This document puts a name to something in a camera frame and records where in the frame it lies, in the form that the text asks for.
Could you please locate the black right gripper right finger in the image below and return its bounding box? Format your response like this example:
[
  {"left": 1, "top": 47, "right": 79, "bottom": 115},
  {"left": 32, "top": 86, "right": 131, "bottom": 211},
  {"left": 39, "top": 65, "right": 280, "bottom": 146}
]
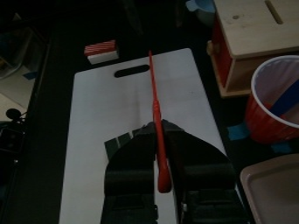
[{"left": 161, "top": 118, "right": 251, "bottom": 224}]

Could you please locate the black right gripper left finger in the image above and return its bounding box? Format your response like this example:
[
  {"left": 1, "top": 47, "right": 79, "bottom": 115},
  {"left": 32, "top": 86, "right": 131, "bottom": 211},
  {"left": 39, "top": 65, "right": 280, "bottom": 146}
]
[{"left": 99, "top": 122, "right": 160, "bottom": 224}]

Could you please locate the red plastic toy knife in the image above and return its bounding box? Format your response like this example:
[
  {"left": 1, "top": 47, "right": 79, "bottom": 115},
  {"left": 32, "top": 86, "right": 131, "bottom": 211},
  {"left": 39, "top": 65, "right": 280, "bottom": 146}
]
[{"left": 147, "top": 50, "right": 174, "bottom": 194}]

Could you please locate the dark green sushi roll piece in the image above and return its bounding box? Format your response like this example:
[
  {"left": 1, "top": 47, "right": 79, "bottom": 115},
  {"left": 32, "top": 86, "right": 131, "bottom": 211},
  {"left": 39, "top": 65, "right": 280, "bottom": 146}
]
[
  {"left": 131, "top": 125, "right": 155, "bottom": 139},
  {"left": 116, "top": 132, "right": 133, "bottom": 148},
  {"left": 103, "top": 137, "right": 121, "bottom": 160}
]

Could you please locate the white cutting board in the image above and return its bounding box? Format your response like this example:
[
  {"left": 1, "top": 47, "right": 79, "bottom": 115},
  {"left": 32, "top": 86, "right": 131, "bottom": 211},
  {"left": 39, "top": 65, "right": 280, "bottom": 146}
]
[{"left": 57, "top": 47, "right": 239, "bottom": 224}]

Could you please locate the red striped nigiri sushi toy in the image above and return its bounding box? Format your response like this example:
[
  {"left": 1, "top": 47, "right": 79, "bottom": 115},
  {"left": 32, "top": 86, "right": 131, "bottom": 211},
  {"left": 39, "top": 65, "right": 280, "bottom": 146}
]
[{"left": 83, "top": 39, "right": 120, "bottom": 66}]

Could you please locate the blue tape patch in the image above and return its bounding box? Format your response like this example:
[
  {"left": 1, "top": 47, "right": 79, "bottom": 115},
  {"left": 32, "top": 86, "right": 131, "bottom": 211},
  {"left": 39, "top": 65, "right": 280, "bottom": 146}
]
[
  {"left": 227, "top": 122, "right": 250, "bottom": 142},
  {"left": 270, "top": 141, "right": 295, "bottom": 154}
]

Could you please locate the beige plastic tray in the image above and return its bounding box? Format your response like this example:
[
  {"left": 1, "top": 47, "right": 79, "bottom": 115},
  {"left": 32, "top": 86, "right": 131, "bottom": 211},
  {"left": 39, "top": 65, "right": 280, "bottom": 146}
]
[{"left": 238, "top": 153, "right": 299, "bottom": 224}]

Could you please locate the red plastic cup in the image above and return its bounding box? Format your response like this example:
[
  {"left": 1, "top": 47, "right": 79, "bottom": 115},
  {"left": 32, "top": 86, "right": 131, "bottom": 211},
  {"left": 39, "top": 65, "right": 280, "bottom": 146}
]
[{"left": 244, "top": 54, "right": 299, "bottom": 145}]

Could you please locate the black round-headed device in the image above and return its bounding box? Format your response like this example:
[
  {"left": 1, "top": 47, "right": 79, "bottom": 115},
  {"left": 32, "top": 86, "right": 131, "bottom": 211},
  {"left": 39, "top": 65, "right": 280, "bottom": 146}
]
[{"left": 0, "top": 108, "right": 28, "bottom": 154}]

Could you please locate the blue stick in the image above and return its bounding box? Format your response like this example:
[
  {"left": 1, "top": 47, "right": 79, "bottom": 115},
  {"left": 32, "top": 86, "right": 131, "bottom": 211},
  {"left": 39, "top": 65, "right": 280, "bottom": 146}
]
[{"left": 268, "top": 78, "right": 299, "bottom": 118}]

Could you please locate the wooden box with red side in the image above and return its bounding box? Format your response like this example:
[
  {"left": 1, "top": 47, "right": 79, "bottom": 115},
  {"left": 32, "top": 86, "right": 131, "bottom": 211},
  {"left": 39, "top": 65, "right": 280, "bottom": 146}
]
[{"left": 206, "top": 0, "right": 299, "bottom": 99}]

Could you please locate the light blue container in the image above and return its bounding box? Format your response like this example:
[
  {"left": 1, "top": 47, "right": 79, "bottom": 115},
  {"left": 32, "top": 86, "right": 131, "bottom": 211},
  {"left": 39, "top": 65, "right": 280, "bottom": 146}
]
[{"left": 184, "top": 0, "right": 218, "bottom": 16}]

